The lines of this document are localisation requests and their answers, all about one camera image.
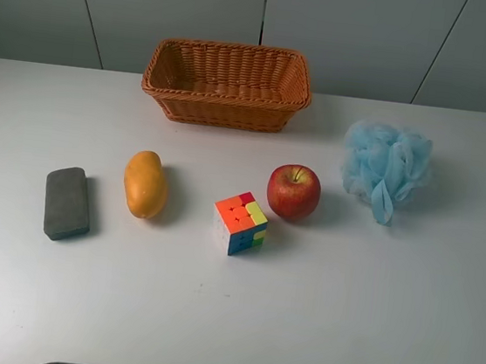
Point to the red apple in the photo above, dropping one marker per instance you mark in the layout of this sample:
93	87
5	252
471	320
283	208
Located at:
293	191

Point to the multicolour puzzle cube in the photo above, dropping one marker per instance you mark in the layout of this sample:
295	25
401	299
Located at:
240	224

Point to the orange wicker basket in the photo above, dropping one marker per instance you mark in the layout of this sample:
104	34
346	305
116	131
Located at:
249	87

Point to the grey rectangular sponge block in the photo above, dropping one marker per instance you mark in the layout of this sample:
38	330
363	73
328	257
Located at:
66	204

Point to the light blue bath pouf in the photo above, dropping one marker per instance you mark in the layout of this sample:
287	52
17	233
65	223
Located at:
384	165

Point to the yellow mango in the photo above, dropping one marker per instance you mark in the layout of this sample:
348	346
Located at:
146	187

